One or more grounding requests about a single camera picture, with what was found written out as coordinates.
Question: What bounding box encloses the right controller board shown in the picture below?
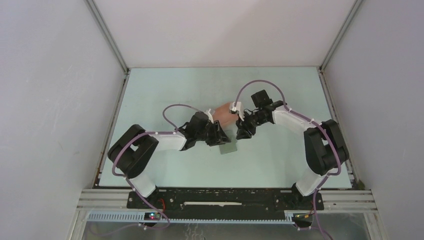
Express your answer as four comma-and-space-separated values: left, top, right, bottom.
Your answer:
292, 213, 313, 221

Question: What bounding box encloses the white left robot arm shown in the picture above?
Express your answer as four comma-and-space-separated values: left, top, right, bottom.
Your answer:
107, 111, 231, 208

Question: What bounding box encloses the controller board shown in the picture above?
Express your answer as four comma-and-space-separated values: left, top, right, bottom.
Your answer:
143, 212, 162, 221
292, 213, 313, 221

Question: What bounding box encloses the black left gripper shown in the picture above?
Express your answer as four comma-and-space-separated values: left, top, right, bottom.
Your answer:
195, 120, 231, 147

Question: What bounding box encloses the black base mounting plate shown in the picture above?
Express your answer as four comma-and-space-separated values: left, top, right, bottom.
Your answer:
126, 187, 325, 221

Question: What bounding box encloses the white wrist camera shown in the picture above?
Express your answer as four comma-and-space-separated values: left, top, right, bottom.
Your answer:
229, 101, 245, 122
203, 108, 215, 123

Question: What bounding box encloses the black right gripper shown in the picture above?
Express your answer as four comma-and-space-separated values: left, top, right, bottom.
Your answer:
235, 109, 268, 141

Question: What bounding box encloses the aluminium frame rail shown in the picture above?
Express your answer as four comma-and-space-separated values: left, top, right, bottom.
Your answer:
68, 187, 385, 240

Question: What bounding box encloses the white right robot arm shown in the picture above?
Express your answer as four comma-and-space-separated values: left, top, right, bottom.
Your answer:
229, 90, 349, 209

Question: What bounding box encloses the left controller board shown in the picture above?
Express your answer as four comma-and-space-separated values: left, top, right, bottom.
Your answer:
143, 212, 162, 221

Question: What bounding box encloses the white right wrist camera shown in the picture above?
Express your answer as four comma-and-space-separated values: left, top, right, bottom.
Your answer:
229, 101, 245, 122

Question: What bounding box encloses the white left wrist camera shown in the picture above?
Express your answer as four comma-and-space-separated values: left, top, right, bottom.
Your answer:
203, 108, 215, 123

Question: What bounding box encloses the pink oval tray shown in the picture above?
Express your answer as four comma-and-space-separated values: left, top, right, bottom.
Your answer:
212, 102, 239, 129

